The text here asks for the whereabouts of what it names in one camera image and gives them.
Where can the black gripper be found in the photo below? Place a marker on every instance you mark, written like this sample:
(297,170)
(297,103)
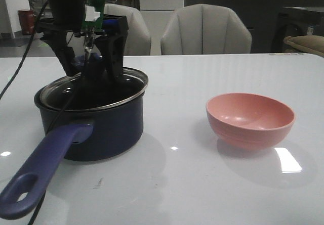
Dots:
(67,16)

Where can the glass pot lid blue knob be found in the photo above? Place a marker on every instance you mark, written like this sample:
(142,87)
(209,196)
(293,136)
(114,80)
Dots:
(96,91)

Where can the pink bowl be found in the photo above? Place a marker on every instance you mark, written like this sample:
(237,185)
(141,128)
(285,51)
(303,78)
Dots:
(249,121)

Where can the green circuit board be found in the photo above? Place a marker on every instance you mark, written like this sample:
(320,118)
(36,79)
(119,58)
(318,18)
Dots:
(93,17)

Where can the grey left dining chair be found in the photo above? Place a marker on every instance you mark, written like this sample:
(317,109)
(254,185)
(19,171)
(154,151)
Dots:
(138,42)

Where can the grey dining chair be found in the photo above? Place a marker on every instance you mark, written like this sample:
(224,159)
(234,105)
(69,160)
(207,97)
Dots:
(138,42)
(203,29)

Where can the red bin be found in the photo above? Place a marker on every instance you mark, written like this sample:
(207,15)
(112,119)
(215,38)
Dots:
(26,19)

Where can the white drawer cabinet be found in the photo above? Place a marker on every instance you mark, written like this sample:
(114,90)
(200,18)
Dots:
(156,14)

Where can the blue saucepan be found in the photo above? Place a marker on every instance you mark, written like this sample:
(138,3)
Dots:
(78,136)

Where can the grey right dining chair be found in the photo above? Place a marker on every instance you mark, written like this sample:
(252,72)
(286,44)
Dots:
(203,29)

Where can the dark grey sideboard counter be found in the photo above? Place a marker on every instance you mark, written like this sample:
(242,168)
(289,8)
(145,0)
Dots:
(261,18)

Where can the beige cushion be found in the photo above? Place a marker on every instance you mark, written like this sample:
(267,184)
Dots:
(310,44)

